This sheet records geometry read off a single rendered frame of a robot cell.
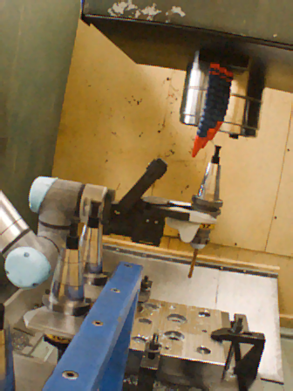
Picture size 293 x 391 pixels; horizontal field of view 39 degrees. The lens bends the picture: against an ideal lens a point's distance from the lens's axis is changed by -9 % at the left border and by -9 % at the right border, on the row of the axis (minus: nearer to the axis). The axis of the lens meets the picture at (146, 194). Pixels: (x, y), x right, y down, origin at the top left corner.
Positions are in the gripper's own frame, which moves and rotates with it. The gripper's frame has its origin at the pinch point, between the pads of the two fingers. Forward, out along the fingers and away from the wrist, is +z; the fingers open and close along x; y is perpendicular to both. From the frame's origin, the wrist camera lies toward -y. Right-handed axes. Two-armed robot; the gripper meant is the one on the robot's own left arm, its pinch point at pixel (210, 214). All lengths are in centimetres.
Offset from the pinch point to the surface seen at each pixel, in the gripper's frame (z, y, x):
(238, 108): 1.2, -20.8, 7.6
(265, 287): 42, 47, -91
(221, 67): -3.7, -26.3, 17.1
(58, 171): -57, 14, -103
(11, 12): -63, -42, -39
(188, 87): -8.0, -23.1, 3.6
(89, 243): -18.2, 1.7, 26.0
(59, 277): -19.6, 3.3, 37.0
